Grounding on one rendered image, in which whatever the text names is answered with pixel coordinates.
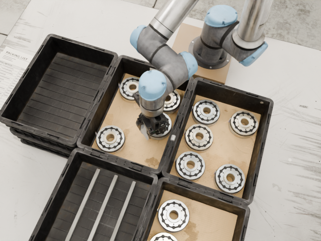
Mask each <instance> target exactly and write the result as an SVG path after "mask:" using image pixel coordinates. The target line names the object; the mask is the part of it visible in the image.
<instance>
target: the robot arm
mask: <svg viewBox="0 0 321 241"><path fill-rule="evenodd" d="M198 1H199V0H166V1H165V3H164V4H163V6H162V7H161V8H160V10H159V11H158V12H157V14H156V15H155V16H154V18H153V19H152V20H151V22H150V23H149V25H148V26H146V25H140V26H138V27H137V28H136V29H134V30H133V32H132V33H131V35H130V43H131V45H132V46H133V47H134V48H135V49H136V50H137V52H138V53H139V54H141V55H142V56H143V57H144V58H145V59H146V60H147V61H149V62H150V63H151V64H152V65H153V66H154V67H155V68H156V69H157V70H151V71H146V72H145V73H143V74H142V75H141V77H140V79H139V87H138V91H137V92H136V93H134V94H133V97H134V100H135V101H136V103H137V104H138V106H139V107H140V110H141V113H140V115H139V118H137V121H136V126H137V127H138V128H139V130H140V132H141V133H142V134H143V135H144V136H145V138H146V139H147V140H149V139H150V135H153V134H156V133H159V132H160V133H163V132H164V133H165V128H166V130H167V131H168V128H169V124H168V122H167V120H166V118H165V117H164V114H163V110H164V103H165V98H166V97H167V96H168V95H169V94H171V93H172V92H173V91H174V90H175V89H176V88H178V87H179V86H180V85H181V84H183V83H184V82H185V81H187V80H189V78H190V77H191V76H192V75H194V74H195V73H196V72H197V70H198V64H197V61H196V59H197V60H198V61H200V62H201V63H203V64H206V65H211V66H214V65H218V64H220V63H222V62H223V61H224V60H225V59H226V57H227V54H228V53H229V54H230V55H231V56H232V57H233V58H234V59H236V60H237V61H238V62H239V63H241V64H242V65H243V66H246V67H247V66H250V65H251V64H253V63H254V62H255V61H256V60H257V59H258V58H259V57H260V56H261V55H262V54H263V53H264V52H265V50H266V49H267V48H268V44H267V42H266V41H264V39H265V32H264V28H265V25H266V22H267V20H268V17H269V14H270V12H271V9H272V7H273V4H274V1H275V0H245V3H244V7H243V11H242V15H241V18H240V21H238V20H237V18H238V15H237V12H236V10H235V9H234V8H232V7H230V6H228V5H216V6H213V7H212V8H210V9H209V10H208V12H207V14H206V17H205V19H204V24H203V29H202V32H201V35H200V36H199V38H198V39H197V40H196V41H195V43H194V46H193V54H194V56H195V57H196V59H195V58H194V56H193V55H192V54H190V53H188V52H186V51H183V52H181V53H179V54H177V53H176V52H175V51H174V50H173V49H171V48H170V47H169V46H168V45H167V44H166V43H167V41H168V40H169V39H170V37H171V36H172V35H173V34H174V32H175V31H176V30H177V28H178V27H179V26H180V24H181V23H182V22H183V21H184V19H185V18H186V17H187V15H188V14H189V13H190V12H191V10H192V9H193V8H194V7H195V5H196V4H197V3H198Z"/></svg>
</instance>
